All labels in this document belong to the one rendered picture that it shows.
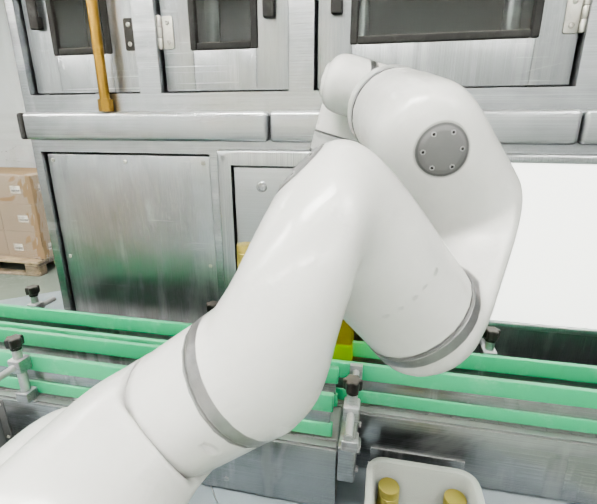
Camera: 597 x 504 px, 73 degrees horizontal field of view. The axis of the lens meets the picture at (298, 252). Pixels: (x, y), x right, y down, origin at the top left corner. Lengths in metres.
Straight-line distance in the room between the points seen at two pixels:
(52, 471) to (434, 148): 0.28
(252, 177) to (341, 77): 0.36
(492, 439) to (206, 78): 0.86
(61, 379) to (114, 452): 0.66
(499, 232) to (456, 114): 0.09
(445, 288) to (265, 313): 0.12
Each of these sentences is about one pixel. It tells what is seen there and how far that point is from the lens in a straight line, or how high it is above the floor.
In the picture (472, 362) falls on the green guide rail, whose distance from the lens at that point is 0.84.
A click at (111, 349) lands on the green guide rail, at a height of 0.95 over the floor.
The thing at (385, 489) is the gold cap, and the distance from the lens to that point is 0.76.
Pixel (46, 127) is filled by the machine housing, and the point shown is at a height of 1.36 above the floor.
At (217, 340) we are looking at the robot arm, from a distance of 0.21.
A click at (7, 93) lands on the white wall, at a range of 5.43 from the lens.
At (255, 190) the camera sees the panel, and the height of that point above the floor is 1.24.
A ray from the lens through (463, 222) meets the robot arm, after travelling 0.33.
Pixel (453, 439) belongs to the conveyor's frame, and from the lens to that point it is 0.81.
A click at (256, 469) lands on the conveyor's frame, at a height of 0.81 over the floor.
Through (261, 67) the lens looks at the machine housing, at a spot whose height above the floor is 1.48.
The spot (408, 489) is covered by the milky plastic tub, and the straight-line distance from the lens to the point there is 0.79.
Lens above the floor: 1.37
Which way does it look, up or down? 18 degrees down
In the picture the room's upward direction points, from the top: straight up
